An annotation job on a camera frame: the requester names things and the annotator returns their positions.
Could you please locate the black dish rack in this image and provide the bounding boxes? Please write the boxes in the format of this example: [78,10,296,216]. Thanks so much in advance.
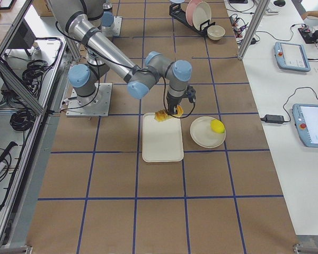
[169,3,213,37]

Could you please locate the white tray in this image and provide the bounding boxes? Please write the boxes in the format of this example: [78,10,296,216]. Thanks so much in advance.
[142,113,184,162]

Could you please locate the cardboard box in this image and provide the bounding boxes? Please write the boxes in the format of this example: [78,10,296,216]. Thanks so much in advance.
[32,0,53,17]

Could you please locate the cream bowl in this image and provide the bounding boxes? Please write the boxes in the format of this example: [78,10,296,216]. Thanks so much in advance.
[207,25,226,41]

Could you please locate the yellow lemon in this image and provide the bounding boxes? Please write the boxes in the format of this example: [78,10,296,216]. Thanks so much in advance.
[210,119,225,133]

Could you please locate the cream plate in rack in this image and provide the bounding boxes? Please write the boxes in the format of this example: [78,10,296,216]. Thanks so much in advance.
[192,1,211,31]

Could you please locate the far teach pendant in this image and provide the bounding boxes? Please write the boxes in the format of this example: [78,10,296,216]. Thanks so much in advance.
[273,42,311,72]

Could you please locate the blue plate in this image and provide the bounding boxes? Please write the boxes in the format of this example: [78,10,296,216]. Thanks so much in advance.
[169,0,185,4]

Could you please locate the teach pendant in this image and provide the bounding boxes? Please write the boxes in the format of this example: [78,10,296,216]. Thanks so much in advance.
[273,42,311,72]
[292,104,318,148]

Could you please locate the near teach pendant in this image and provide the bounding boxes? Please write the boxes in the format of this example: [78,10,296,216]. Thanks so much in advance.
[292,104,318,148]

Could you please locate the pink plate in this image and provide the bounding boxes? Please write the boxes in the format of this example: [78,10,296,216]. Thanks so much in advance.
[185,0,202,26]

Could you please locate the aluminium frame post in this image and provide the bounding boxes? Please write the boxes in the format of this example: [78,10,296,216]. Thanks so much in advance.
[237,0,269,60]

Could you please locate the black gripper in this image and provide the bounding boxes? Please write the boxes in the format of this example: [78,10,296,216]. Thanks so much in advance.
[166,95,182,114]

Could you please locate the black power adapter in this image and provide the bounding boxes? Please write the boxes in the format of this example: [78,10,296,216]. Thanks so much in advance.
[264,114,285,124]

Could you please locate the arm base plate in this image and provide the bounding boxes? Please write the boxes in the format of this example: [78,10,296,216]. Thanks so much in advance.
[102,16,122,37]
[66,83,113,117]

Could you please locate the cream plate with lemon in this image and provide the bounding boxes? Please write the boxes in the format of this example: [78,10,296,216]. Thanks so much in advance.
[190,116,226,148]

